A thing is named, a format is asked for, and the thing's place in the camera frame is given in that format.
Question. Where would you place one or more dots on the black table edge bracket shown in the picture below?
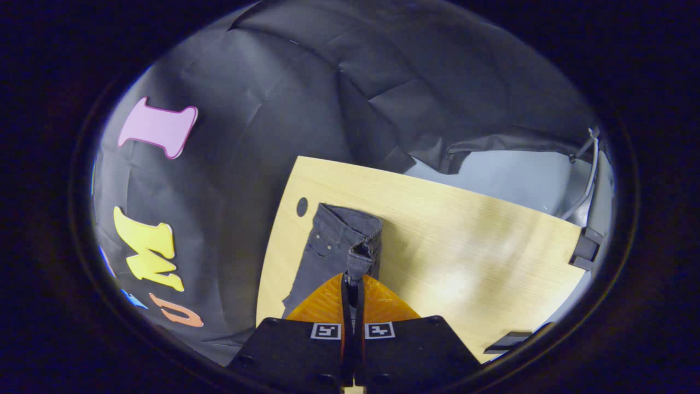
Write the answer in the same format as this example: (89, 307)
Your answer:
(511, 342)
(585, 249)

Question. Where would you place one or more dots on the dark grey jeans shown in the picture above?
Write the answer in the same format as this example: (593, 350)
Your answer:
(333, 241)

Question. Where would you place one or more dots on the black backdrop cloth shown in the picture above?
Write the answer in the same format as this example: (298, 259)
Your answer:
(262, 109)

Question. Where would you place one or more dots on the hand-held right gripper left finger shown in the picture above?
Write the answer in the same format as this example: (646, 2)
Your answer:
(295, 350)

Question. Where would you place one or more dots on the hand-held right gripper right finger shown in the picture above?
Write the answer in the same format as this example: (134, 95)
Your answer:
(410, 350)

